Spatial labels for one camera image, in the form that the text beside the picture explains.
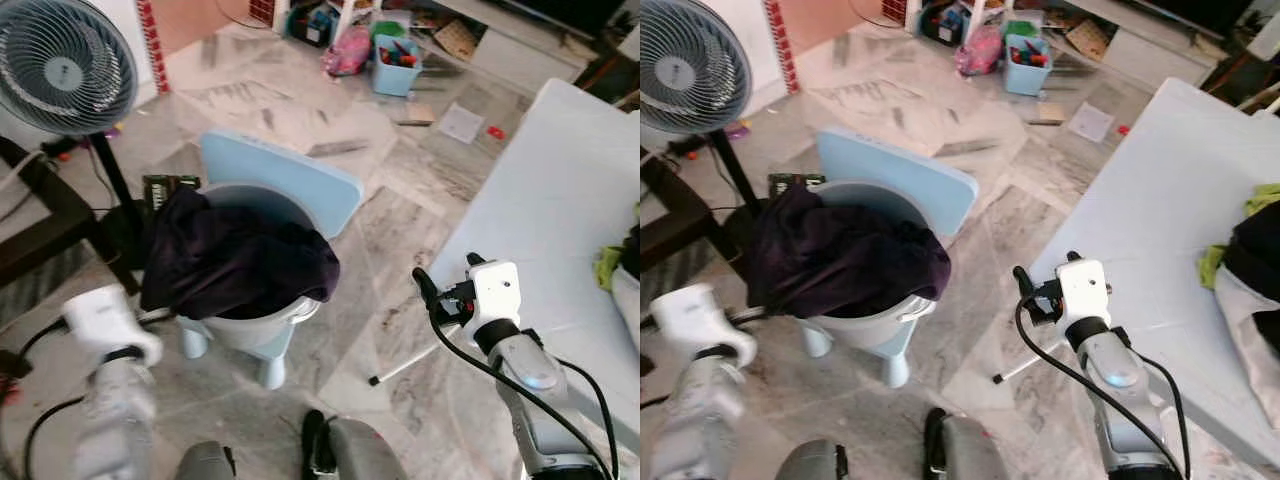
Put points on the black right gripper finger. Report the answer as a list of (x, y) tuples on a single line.
[(476, 259), (1022, 282), (425, 287), (1073, 257)]

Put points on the dark purple garment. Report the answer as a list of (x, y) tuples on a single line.
[(230, 260), (850, 260)]

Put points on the white folding table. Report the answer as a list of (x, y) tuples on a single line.
[(540, 200), (1150, 200)]

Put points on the green garment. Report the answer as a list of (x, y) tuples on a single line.
[(1215, 268), (608, 265)]

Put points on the white paper sheet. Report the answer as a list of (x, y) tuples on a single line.
[(462, 122), (1090, 122)]

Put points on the wooden block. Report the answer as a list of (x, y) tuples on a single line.
[(415, 112), (1045, 112)]

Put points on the white garment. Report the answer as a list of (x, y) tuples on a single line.
[(628, 298), (1245, 350)]

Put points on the grey plastic laundry bin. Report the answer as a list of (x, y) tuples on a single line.
[(255, 340), (870, 335)]

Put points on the light blue bin lid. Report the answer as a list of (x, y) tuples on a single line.
[(900, 175), (290, 180)]

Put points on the grey robot right leg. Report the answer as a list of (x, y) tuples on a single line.
[(360, 450), (975, 450)]

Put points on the grey robot leg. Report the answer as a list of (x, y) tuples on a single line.
[(975, 450), (360, 450), (205, 462), (810, 462)]

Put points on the black garment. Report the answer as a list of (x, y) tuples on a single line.
[(1255, 250)]

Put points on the light blue toy box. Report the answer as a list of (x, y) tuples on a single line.
[(1027, 65), (397, 70)]

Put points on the dark wooden chair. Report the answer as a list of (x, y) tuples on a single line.
[(40, 230), (670, 200)]

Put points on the white low shelf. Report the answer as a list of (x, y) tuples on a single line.
[(530, 50), (1160, 45)]

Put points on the brown puzzle board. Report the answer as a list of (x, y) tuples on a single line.
[(457, 40), (1088, 40)]

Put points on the pink bag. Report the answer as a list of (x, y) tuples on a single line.
[(978, 50), (348, 52)]

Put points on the black cardboard box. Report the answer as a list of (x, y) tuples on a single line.
[(165, 190), (795, 183)]

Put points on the grey robot left leg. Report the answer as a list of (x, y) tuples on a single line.
[(810, 462), (205, 462)]

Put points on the white standing fan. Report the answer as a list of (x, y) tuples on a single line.
[(690, 65), (60, 65)]

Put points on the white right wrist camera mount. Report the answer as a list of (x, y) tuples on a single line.
[(495, 292), (1083, 292)]

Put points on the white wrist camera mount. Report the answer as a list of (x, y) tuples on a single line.
[(105, 320), (1083, 292), (495, 292), (715, 320)]

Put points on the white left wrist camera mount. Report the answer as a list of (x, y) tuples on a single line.
[(715, 320), (105, 320)]

